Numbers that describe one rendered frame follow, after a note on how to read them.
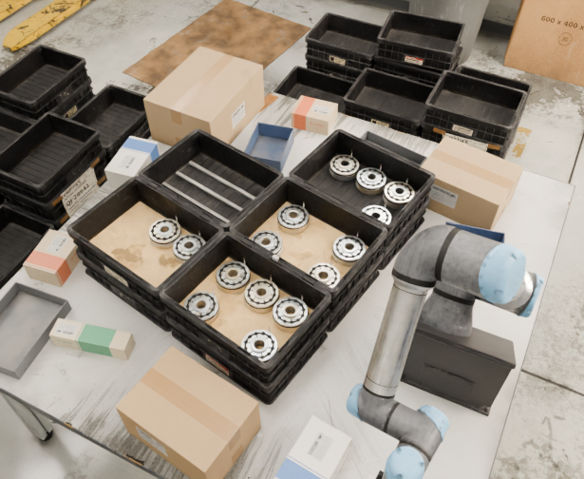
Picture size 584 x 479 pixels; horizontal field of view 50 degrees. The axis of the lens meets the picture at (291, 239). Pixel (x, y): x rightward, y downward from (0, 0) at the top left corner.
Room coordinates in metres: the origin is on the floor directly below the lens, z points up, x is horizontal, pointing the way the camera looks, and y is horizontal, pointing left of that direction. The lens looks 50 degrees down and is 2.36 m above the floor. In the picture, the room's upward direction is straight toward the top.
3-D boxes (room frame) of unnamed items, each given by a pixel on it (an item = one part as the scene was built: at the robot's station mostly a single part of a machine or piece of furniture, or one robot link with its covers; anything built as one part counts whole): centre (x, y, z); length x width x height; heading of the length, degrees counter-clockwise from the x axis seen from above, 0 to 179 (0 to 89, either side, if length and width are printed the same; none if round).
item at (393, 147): (1.76, -0.35, 0.73); 0.27 x 0.20 x 0.05; 53
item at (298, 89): (2.69, -0.14, 0.26); 0.40 x 0.30 x 0.23; 63
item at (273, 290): (1.05, 0.09, 0.86); 0.10 x 0.10 x 0.01
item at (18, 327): (1.02, 0.85, 0.73); 0.27 x 0.20 x 0.05; 158
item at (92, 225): (1.24, 0.45, 0.87); 0.40 x 0.30 x 0.11; 52
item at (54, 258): (1.29, 0.79, 0.74); 0.16 x 0.12 x 0.07; 161
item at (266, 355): (0.88, 0.09, 0.86); 0.10 x 0.10 x 0.01
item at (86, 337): (0.98, 0.60, 0.73); 0.24 x 0.06 x 0.06; 77
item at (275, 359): (1.00, 0.13, 0.92); 0.40 x 0.30 x 0.02; 52
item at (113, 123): (2.36, 0.87, 0.31); 0.40 x 0.30 x 0.34; 153
